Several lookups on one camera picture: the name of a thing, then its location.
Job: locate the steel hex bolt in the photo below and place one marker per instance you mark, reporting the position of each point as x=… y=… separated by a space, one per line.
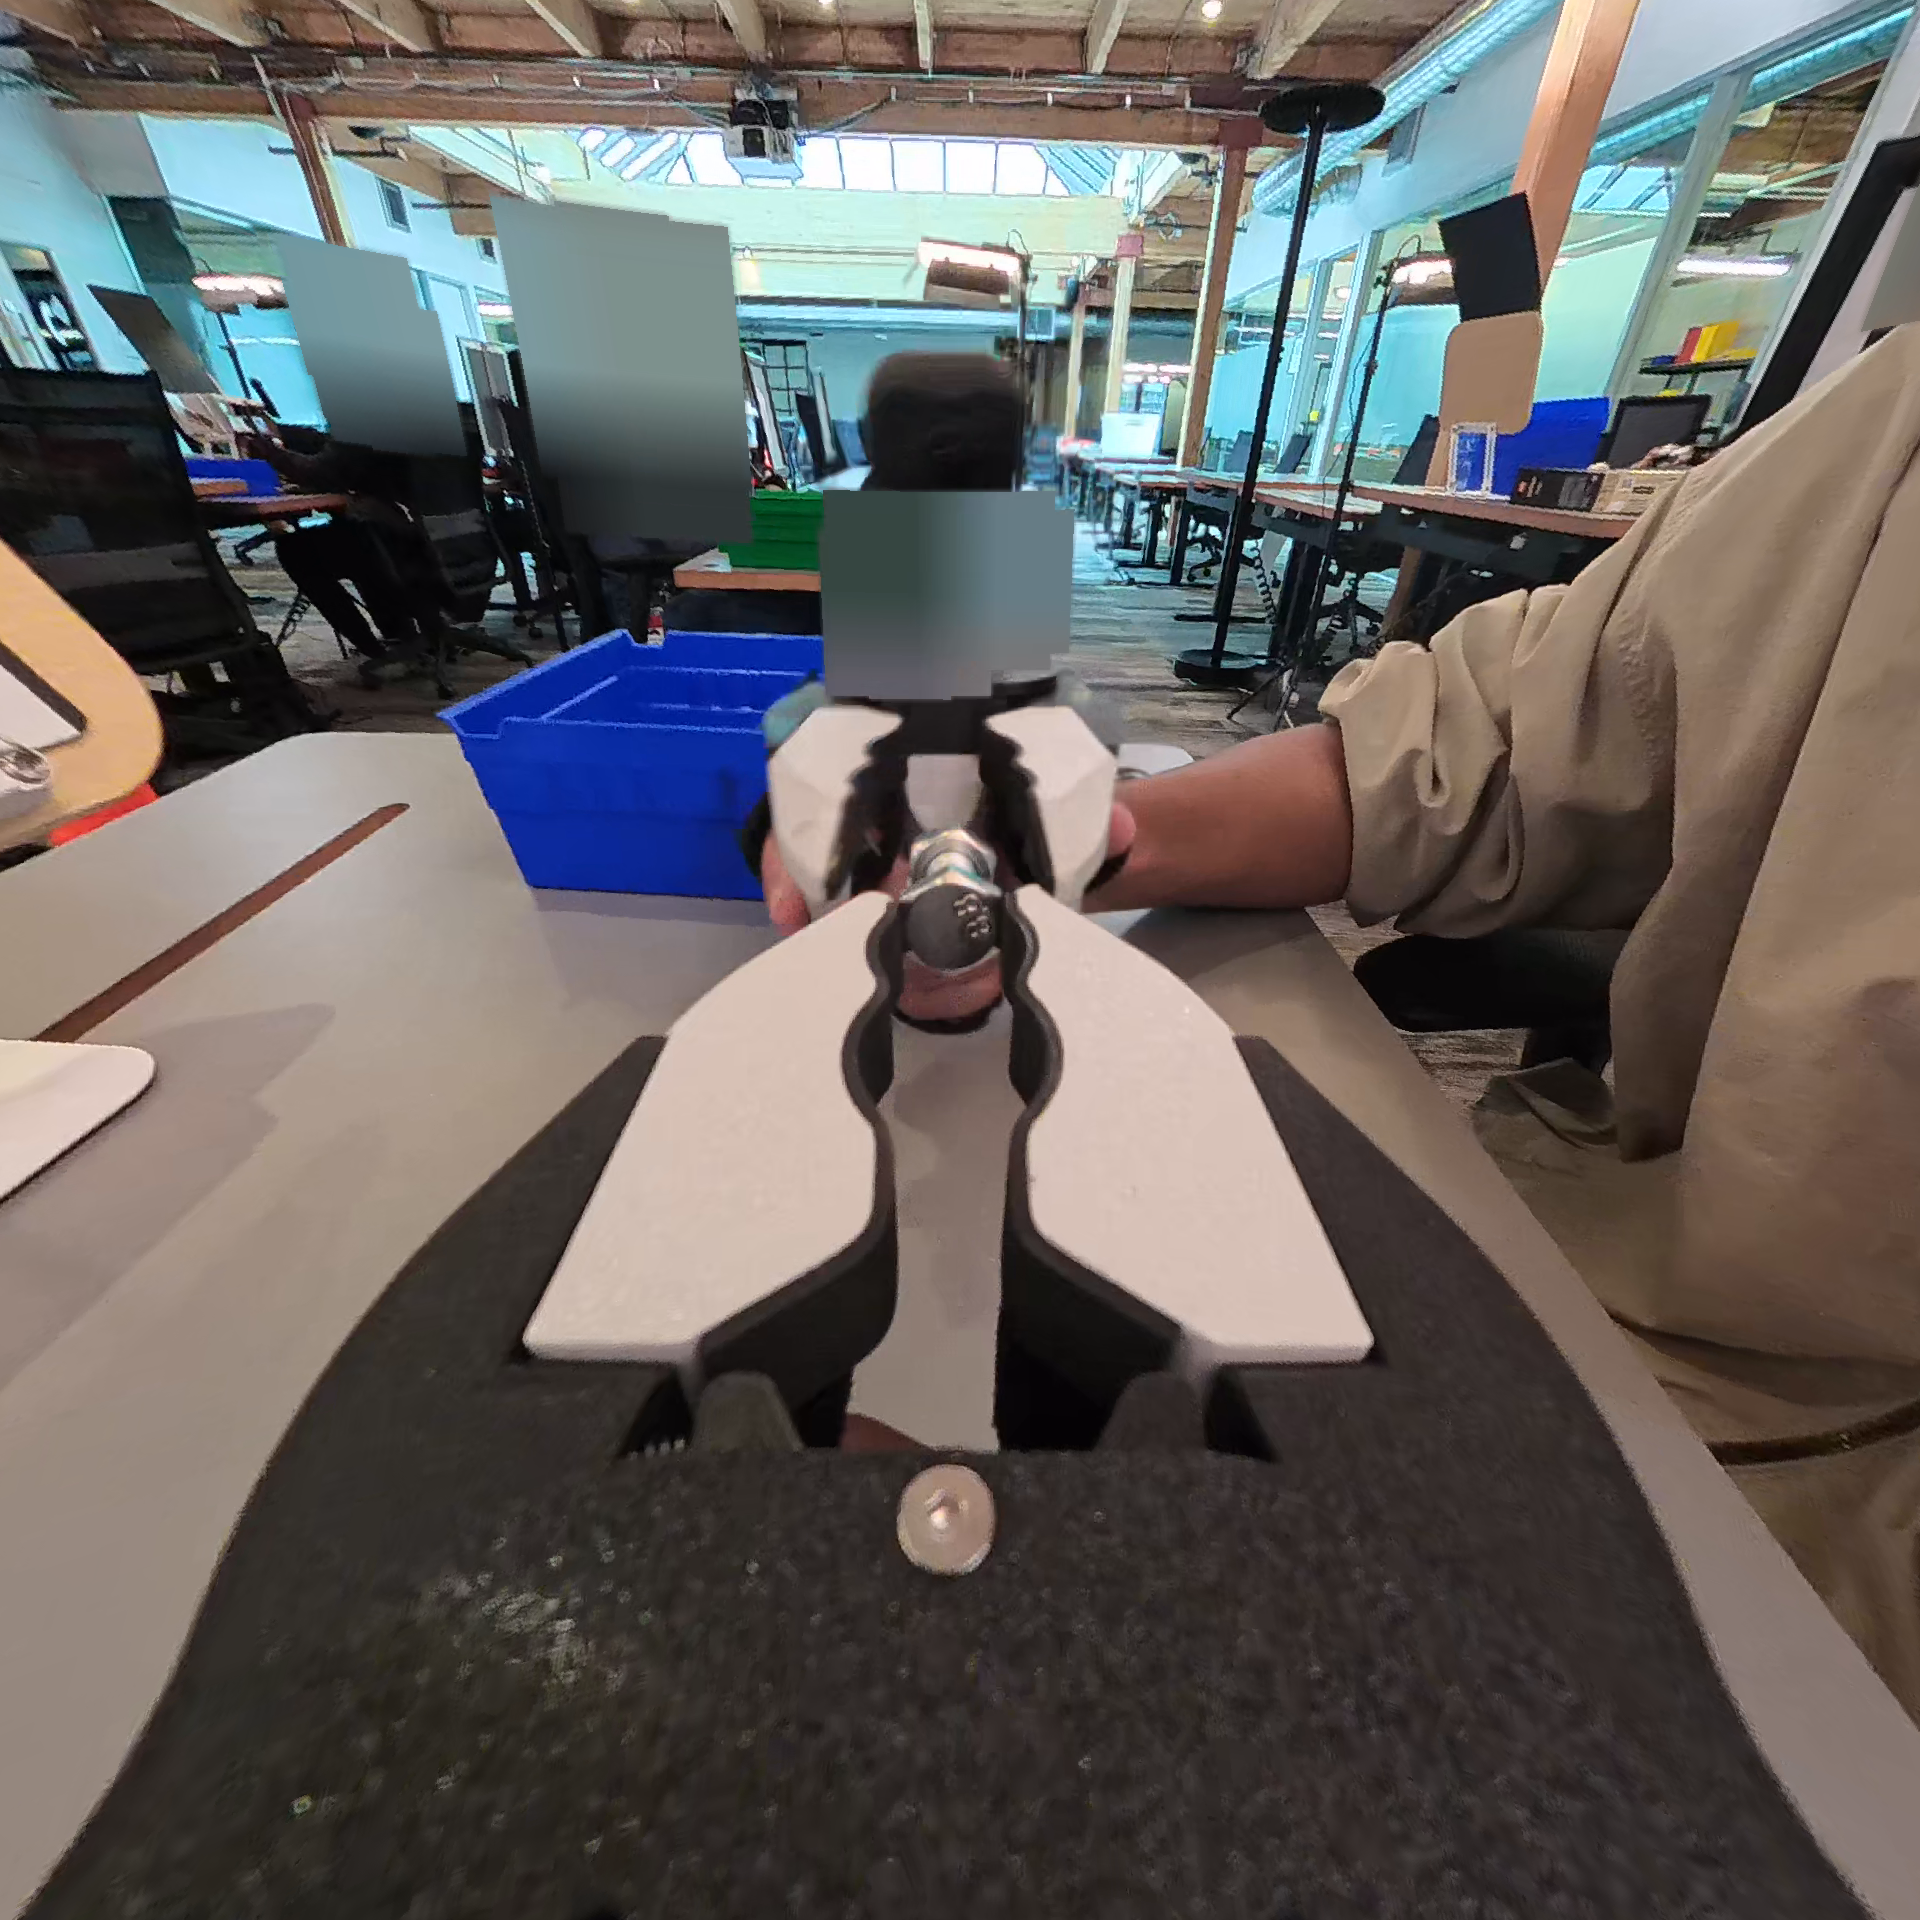
x=956 y=908

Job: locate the person's right hand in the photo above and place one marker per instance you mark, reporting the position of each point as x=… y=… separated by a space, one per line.
x=787 y=894

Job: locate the green crate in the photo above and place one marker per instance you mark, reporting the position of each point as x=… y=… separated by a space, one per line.
x=780 y=531

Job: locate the black floor lamp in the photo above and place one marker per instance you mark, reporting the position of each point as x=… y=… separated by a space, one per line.
x=1323 y=109

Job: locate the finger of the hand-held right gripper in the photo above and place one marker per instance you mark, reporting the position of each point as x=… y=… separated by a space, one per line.
x=817 y=797
x=1057 y=787

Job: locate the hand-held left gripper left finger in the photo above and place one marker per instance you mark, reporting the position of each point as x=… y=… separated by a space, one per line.
x=721 y=1201

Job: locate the blue bin with black divider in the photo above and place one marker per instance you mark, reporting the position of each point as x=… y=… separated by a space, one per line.
x=616 y=767

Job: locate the instruction board on white stand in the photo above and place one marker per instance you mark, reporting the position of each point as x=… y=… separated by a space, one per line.
x=61 y=720

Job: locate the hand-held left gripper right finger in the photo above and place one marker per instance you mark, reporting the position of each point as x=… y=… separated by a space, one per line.
x=1187 y=1201

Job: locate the black mesh office chair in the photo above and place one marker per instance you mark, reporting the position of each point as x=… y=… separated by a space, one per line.
x=121 y=541

